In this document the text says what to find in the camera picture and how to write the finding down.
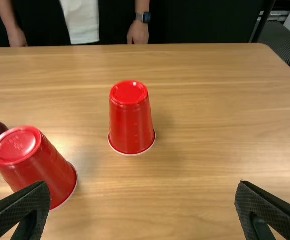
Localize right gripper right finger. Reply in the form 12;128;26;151
234;180;290;240

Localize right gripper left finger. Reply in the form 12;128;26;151
0;181;52;240

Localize red cup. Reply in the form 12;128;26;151
0;125;79;212
107;79;157;157

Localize grey office chair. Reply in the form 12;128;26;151
256;21;290;79

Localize person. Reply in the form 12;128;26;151
0;0;152;48

